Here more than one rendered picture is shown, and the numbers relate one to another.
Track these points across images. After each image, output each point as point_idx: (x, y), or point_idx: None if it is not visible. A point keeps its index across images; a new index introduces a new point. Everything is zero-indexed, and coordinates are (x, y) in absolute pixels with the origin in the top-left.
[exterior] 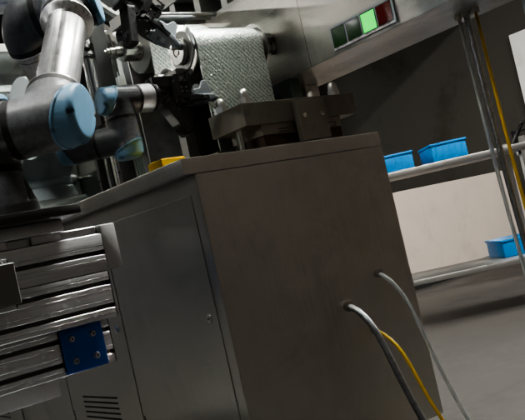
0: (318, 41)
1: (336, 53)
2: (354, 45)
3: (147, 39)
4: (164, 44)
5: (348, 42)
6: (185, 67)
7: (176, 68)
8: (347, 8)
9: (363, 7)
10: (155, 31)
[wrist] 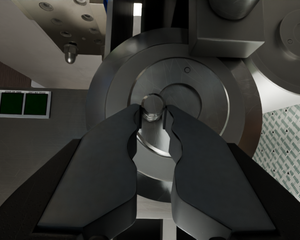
0: (73, 111)
1: (52, 89)
2: (21, 88)
3: (285, 199)
4: (172, 125)
5: (25, 93)
6: (172, 52)
7: (195, 42)
8: (14, 127)
9: None
10: (98, 213)
